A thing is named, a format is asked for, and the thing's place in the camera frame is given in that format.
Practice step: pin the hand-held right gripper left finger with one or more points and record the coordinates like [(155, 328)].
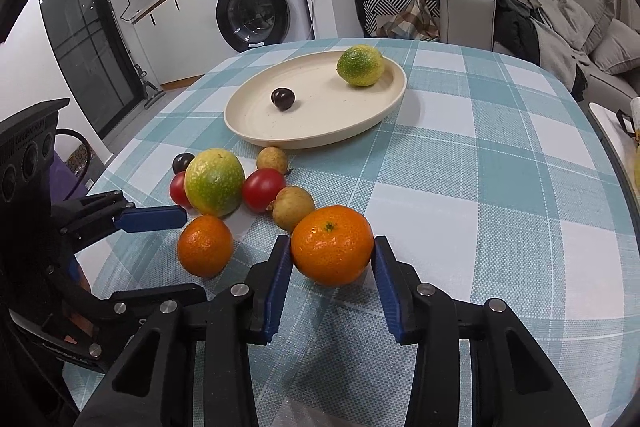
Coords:
[(274, 302)]

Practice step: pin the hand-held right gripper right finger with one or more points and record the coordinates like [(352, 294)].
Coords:
[(387, 297)]

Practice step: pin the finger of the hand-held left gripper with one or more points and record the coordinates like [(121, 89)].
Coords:
[(155, 218), (150, 297)]

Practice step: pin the red tomato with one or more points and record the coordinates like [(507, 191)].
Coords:
[(177, 192), (263, 190)]

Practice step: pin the orange mandarin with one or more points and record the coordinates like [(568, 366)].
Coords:
[(332, 247), (205, 245)]

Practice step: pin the dark purple plum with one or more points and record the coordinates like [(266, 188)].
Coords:
[(181, 162), (282, 99)]

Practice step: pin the green yellow citrus fruit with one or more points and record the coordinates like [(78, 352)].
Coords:
[(359, 67), (214, 182)]

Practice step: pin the tan round fruit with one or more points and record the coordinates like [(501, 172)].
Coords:
[(293, 208), (271, 158)]

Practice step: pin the cream round plate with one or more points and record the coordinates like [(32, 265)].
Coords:
[(325, 112)]

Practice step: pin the purple bag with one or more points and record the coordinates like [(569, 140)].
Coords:
[(65, 177)]

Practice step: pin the patterned brown box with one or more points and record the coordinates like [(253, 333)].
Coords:
[(79, 162)]

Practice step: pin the grey floor mop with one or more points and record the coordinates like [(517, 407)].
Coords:
[(152, 94)]

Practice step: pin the dark glass door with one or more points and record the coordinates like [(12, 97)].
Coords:
[(85, 37)]

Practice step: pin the teal white checked tablecloth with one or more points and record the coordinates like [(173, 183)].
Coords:
[(500, 207)]

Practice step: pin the white kitchen counter cabinet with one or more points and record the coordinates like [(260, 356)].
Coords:
[(185, 22)]

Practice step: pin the plaid cloth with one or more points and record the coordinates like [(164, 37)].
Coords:
[(412, 22)]

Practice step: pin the black striped chair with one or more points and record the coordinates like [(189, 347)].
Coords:
[(372, 9)]

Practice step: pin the grey sofa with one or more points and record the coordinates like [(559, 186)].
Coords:
[(470, 17)]

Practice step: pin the dark clothes pile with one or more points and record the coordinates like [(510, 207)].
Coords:
[(515, 22)]

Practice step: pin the grey blanket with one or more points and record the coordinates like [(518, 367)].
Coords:
[(557, 42)]

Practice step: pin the grey cushion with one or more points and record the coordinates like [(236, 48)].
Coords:
[(587, 14), (617, 49)]

